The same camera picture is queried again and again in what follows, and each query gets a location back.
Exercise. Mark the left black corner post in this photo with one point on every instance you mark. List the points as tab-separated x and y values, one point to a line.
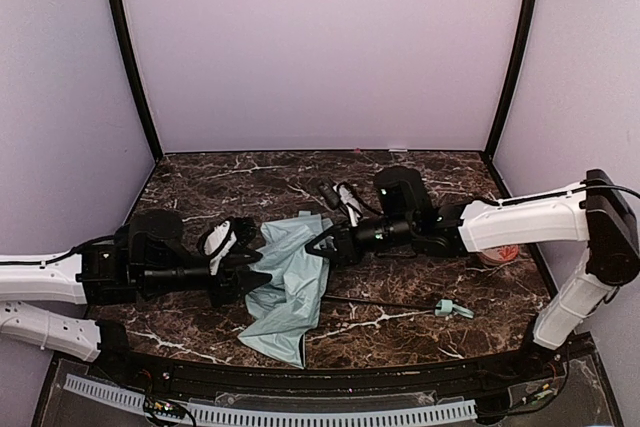
128	57

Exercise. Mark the mint green folding umbrella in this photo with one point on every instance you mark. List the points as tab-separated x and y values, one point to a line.
288	306

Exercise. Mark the white slotted cable duct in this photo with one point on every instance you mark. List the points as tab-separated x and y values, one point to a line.
252	410

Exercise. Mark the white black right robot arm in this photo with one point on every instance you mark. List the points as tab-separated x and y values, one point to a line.
592	211

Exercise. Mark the red white patterned bowl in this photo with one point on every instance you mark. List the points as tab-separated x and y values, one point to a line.
499	255

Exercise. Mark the black corner post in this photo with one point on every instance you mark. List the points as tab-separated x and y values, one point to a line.
128	57
512	74

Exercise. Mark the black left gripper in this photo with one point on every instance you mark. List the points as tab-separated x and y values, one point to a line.
228	280

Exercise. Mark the right black corner post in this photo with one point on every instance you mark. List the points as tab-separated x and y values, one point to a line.
512	74

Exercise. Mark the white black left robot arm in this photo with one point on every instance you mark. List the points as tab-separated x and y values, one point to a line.
143	260

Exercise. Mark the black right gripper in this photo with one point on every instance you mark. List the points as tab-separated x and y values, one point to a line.
343	245

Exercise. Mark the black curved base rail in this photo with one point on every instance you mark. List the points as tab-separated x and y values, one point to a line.
184	380

